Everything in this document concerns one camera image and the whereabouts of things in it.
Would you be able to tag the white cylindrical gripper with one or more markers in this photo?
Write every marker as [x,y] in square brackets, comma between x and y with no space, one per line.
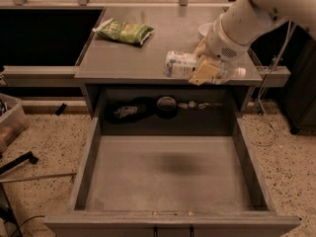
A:
[221,45]

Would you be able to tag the clear plastic bottle blue label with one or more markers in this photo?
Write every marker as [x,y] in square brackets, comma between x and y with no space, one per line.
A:
[182,65]

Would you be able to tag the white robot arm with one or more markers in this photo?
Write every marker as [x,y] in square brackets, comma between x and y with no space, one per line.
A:
[235,30]

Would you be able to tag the open grey top drawer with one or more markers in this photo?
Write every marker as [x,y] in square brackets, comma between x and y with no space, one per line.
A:
[194,175]

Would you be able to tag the white ceramic bowl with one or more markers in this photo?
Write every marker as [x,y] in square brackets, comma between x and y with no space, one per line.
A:
[203,30]

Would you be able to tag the green chip bag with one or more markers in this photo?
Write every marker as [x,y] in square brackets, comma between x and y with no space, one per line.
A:
[129,33]

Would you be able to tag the grey cabinet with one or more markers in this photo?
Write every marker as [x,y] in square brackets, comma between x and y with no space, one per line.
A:
[107,63]

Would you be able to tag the small black floor block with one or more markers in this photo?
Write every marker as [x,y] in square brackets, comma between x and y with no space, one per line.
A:
[61,109]

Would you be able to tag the thin metal rod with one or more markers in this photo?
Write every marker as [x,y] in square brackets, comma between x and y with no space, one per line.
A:
[16,180]

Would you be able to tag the black bar on floor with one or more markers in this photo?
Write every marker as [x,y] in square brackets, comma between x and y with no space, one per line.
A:
[29,156]

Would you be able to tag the clear plastic storage bin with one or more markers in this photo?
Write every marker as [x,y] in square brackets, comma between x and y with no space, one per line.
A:
[13,120]

